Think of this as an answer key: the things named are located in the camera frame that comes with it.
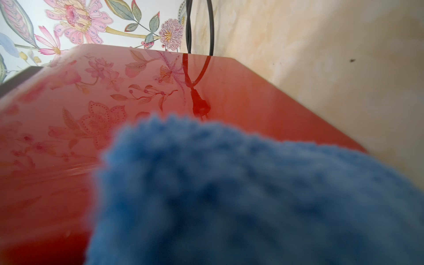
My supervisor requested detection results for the red coffee machine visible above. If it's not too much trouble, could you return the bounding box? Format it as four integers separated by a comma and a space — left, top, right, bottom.
1, 45, 364, 265

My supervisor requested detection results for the blue microfiber cloth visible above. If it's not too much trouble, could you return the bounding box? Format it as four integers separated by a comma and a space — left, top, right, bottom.
85, 117, 424, 265

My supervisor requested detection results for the black power cable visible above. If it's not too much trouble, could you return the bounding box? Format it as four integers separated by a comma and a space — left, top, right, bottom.
185, 0, 215, 56

